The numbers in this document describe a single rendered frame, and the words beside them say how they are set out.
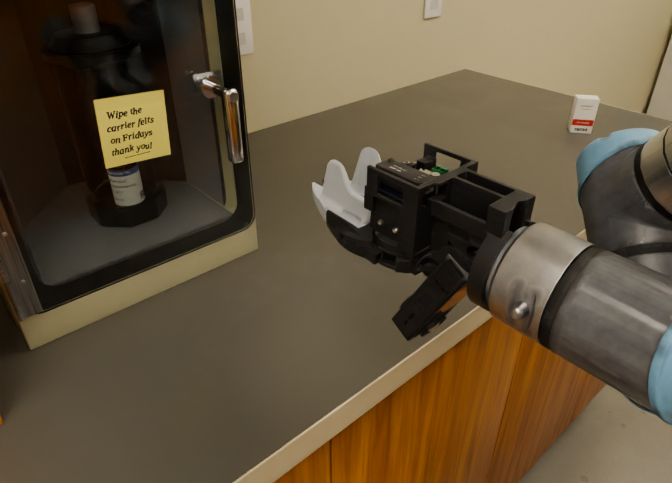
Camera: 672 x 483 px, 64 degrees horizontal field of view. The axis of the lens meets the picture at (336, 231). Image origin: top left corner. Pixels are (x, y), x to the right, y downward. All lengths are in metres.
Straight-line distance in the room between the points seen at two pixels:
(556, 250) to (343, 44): 1.10
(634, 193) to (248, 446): 0.40
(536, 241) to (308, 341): 0.36
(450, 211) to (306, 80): 0.98
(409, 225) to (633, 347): 0.16
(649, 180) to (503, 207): 0.12
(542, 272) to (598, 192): 0.14
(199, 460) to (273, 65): 0.92
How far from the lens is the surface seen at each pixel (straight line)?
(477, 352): 0.88
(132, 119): 0.63
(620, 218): 0.46
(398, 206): 0.40
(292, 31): 1.29
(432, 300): 0.43
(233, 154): 0.64
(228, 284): 0.75
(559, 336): 0.36
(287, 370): 0.62
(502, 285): 0.36
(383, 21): 1.48
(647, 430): 1.99
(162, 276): 0.74
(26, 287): 0.67
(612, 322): 0.34
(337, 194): 0.47
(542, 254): 0.36
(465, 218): 0.38
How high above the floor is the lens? 1.39
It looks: 32 degrees down
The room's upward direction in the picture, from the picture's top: straight up
